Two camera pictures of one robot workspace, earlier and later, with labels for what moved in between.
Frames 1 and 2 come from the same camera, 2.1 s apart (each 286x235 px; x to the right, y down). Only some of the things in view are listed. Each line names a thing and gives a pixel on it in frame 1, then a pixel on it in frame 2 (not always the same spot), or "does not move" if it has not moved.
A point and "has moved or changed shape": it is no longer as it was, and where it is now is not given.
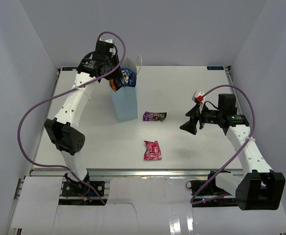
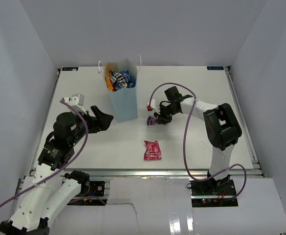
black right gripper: [191, 125] -> [162, 118]
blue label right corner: [215, 68] does not move
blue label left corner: [69, 68] does not move
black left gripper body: [111, 63] -> [76, 137]
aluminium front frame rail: [130, 173] does not move
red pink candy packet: [152, 151] does not move
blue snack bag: [127, 79] has moved or changed shape
